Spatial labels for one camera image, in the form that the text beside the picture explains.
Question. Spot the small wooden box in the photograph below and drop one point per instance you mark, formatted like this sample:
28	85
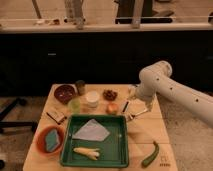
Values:
58	117

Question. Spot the yellow corn cob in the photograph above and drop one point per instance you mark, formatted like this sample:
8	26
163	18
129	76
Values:
92	154

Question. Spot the orange fruit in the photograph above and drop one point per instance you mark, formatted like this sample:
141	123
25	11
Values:
112	108

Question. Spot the small brown snack bowl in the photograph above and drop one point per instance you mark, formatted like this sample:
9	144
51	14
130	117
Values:
110	95

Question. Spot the light green cup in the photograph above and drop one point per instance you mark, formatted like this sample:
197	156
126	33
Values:
74	106

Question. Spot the black office chair base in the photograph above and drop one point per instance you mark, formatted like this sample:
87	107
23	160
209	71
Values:
7	118

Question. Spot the green zucchini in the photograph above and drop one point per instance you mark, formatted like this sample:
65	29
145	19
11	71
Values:
149	159

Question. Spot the orange bowl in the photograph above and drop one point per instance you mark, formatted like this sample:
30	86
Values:
40	140

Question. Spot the dark metal can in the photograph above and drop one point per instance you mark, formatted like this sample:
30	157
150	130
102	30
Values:
80	86

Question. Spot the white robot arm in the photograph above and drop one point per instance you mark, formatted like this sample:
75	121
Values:
155	78

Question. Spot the green plastic tray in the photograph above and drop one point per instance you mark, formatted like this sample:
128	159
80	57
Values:
113	149

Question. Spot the white cup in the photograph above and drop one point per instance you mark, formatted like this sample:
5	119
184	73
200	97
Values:
92	98

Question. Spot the dark purple bowl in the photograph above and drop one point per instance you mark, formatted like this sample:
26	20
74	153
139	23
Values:
64	93

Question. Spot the blue sponge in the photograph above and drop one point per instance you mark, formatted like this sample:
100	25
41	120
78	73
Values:
52	140

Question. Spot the grey folded cloth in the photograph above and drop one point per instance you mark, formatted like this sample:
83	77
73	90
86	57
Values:
92	131

